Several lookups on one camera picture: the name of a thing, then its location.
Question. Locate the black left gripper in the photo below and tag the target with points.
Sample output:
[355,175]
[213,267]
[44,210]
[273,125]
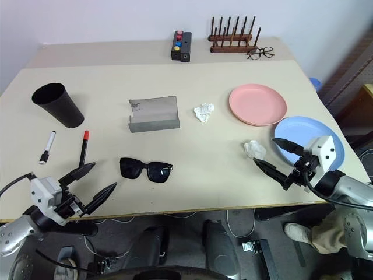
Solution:
[70,205]

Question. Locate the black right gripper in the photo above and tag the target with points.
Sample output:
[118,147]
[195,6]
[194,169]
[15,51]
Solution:
[303,172]

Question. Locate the white tissue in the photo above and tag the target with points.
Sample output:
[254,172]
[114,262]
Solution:
[255,148]
[204,112]

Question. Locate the black marker with red cap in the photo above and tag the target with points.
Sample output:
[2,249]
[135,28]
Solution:
[84,147]

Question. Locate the black sunglasses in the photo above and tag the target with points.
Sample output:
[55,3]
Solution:
[131,167]

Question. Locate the white marker with black cap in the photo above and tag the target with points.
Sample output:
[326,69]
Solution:
[49,146]

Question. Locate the grey glasses case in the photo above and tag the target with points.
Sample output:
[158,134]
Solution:
[154,112]

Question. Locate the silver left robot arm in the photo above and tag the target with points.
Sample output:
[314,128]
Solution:
[14,233]

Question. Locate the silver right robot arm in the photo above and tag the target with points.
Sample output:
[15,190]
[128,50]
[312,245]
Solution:
[346,189]

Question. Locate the blue plastic plate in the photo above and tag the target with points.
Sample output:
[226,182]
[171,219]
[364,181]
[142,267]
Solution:
[303,128]

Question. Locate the pink plastic plate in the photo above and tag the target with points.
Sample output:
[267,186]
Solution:
[258,103]

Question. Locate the small grey floor block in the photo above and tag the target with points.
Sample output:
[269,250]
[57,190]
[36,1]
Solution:
[66,252]

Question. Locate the white sneaker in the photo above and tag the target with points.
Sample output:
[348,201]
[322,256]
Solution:
[297,233]

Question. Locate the black plastic cup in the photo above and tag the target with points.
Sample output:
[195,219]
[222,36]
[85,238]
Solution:
[59,108]

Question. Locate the blue round container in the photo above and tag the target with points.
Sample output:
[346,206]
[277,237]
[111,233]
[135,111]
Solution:
[316,83]

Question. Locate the dark rounded shape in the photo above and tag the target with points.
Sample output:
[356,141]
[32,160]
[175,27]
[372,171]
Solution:
[218,248]
[148,245]

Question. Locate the khaki trouser leg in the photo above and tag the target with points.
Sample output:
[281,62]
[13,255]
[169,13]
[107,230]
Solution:
[329,236]

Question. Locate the black bar with metal buckle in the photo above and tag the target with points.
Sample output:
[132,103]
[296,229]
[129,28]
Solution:
[263,256]

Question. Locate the dark-framed clear eyeglasses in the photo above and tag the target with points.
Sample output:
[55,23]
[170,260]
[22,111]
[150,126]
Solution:
[263,52]

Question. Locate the yellow wooden box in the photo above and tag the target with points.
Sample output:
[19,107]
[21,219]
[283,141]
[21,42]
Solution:
[369,91]

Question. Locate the brown wooden peg rack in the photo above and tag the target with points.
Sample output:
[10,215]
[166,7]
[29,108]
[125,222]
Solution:
[233,48]

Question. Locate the dark curved robot torso edge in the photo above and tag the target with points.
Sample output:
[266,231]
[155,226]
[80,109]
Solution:
[169,275]

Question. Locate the black box with coloured buttons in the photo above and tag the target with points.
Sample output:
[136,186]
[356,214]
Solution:
[180,49]

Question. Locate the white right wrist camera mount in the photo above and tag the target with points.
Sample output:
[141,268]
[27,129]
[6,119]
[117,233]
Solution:
[322,151]

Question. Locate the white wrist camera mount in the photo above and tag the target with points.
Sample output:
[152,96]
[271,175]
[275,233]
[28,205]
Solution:
[322,151]
[43,192]

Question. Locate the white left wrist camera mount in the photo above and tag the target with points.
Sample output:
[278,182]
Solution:
[43,192]

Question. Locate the black table frame bar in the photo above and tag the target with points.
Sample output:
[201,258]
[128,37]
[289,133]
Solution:
[291,212]

